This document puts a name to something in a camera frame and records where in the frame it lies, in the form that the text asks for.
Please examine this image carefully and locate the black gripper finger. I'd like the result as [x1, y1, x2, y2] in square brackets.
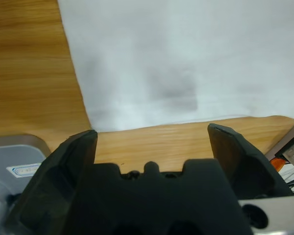
[4, 129, 98, 235]
[207, 123, 293, 200]

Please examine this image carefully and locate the white t-shirt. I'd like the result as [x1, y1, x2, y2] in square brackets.
[57, 0, 294, 133]

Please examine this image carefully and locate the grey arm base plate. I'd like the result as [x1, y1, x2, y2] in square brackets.
[0, 133, 52, 235]

